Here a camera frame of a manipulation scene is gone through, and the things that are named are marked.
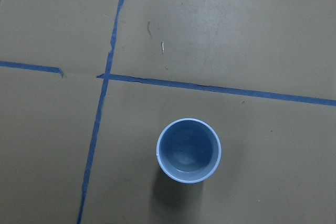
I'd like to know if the blue plastic cup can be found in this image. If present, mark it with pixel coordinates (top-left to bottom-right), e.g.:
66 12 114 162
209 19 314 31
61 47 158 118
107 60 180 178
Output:
156 118 222 184

